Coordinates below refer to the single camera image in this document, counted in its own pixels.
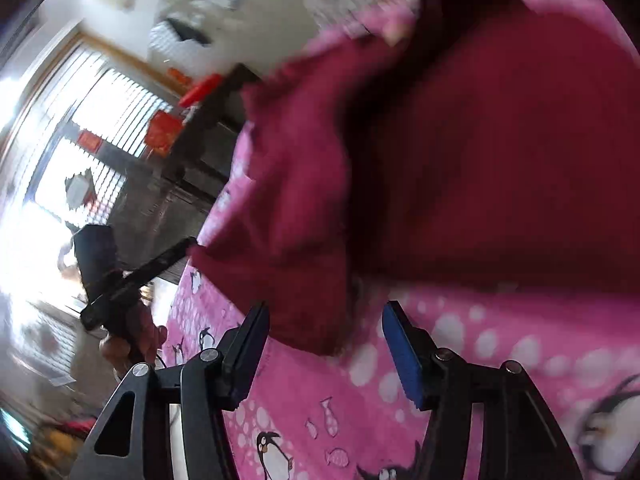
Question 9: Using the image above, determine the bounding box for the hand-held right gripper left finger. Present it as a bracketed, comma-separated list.
[70, 301, 271, 480]

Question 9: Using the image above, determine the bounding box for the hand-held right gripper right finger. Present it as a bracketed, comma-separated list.
[381, 300, 587, 480]

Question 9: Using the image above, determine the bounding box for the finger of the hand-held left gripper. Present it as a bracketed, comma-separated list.
[118, 236, 199, 287]

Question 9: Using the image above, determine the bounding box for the dark red garment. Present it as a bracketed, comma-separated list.
[189, 0, 640, 358]

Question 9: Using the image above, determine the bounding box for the person's left hand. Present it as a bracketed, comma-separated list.
[99, 304, 169, 367]

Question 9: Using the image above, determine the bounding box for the white paper cutout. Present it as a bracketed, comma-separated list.
[64, 169, 97, 212]

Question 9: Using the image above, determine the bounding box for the pink penguin printed blanket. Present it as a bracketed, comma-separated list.
[164, 7, 640, 480]

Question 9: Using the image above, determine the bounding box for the dark cabinet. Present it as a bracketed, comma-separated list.
[107, 62, 263, 283]

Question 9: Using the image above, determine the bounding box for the red paper decoration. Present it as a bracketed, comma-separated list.
[177, 73, 224, 109]
[77, 130, 104, 154]
[144, 110, 184, 157]

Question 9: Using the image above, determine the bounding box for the window with blinds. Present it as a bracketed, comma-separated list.
[0, 30, 173, 281]

